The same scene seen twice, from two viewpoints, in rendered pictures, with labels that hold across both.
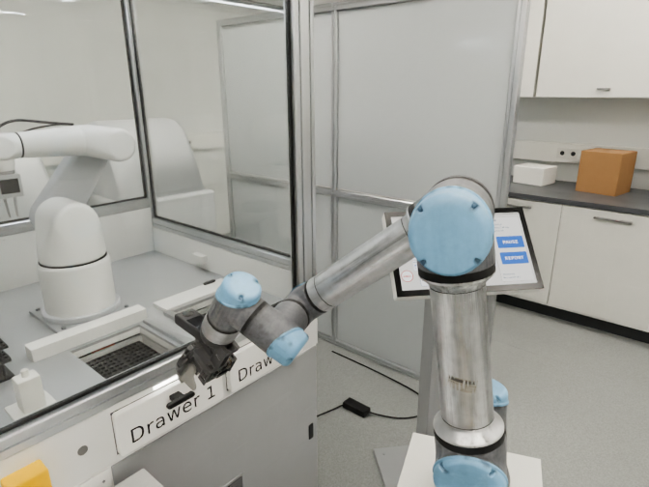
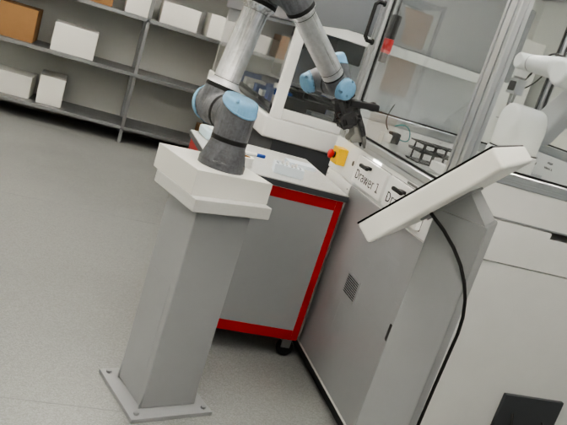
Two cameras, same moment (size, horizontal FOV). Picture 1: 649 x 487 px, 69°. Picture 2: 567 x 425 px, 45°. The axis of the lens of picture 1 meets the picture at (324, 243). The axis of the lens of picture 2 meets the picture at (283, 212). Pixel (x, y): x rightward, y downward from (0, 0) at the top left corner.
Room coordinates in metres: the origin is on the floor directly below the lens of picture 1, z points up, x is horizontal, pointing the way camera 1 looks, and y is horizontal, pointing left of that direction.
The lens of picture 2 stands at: (2.05, -2.01, 1.27)
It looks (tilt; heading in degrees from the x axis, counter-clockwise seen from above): 14 degrees down; 120
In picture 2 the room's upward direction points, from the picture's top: 18 degrees clockwise
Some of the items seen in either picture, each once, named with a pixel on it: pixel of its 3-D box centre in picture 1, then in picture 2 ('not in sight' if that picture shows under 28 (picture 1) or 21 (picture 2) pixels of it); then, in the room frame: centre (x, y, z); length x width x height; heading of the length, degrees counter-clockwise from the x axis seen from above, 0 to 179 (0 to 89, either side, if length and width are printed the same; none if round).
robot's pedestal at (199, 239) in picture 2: not in sight; (182, 295); (0.80, -0.30, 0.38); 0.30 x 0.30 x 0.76; 69
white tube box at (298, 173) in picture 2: not in sight; (288, 169); (0.65, 0.34, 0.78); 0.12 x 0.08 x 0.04; 39
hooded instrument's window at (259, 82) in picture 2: not in sight; (331, 78); (-0.09, 1.75, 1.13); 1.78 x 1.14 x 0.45; 140
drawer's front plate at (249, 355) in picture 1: (267, 353); (403, 201); (1.23, 0.17, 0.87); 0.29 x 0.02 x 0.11; 140
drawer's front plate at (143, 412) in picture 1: (173, 404); (369, 177); (0.99, 0.37, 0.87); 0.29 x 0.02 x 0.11; 140
